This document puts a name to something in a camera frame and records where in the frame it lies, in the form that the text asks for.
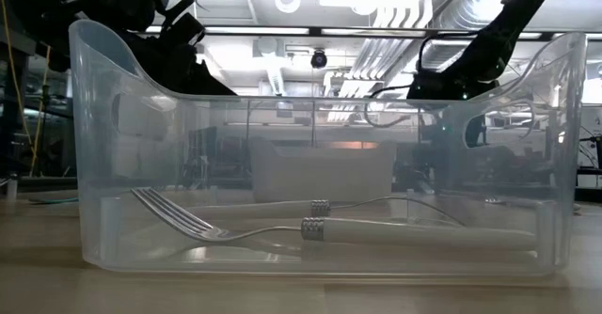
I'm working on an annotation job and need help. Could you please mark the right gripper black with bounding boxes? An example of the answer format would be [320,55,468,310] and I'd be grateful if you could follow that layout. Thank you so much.
[406,67,502,149]

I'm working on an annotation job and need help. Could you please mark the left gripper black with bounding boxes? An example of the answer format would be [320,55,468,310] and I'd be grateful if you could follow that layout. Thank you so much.
[97,0,237,97]

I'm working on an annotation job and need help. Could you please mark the black round camera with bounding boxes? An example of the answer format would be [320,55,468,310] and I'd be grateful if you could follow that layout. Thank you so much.
[309,49,329,70]

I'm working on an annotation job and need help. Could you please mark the white-handled metal fork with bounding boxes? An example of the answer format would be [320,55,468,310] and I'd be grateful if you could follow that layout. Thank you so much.
[130,186,540,253]
[187,195,467,228]

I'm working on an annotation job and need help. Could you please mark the white ceiling ring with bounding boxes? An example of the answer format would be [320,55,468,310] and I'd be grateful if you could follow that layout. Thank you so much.
[275,0,302,15]

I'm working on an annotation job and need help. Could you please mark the clear plastic bin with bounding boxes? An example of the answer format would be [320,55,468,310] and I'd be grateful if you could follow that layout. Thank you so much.
[69,19,589,277]

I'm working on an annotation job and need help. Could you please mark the black looped gripper cable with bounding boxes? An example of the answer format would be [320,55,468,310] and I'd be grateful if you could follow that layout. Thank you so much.
[362,84,427,130]

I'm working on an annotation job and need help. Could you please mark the small white post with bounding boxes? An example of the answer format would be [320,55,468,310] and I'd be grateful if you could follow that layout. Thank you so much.
[5,171,19,200]

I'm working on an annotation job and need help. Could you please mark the orange plastic bin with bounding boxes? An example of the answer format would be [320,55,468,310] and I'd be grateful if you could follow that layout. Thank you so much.
[324,139,380,150]

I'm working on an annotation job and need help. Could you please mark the white plastic bin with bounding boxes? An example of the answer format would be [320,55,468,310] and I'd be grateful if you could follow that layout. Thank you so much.
[248,137,399,205]

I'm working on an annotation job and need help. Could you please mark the overhead frame beam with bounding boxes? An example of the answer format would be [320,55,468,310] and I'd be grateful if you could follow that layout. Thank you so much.
[140,24,547,39]

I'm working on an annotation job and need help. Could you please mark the yellow power cable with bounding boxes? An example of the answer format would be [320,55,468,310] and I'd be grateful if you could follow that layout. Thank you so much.
[0,0,52,177]

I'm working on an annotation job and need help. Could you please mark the black equipment stand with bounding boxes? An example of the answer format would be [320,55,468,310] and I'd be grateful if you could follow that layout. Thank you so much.
[574,133,602,203]

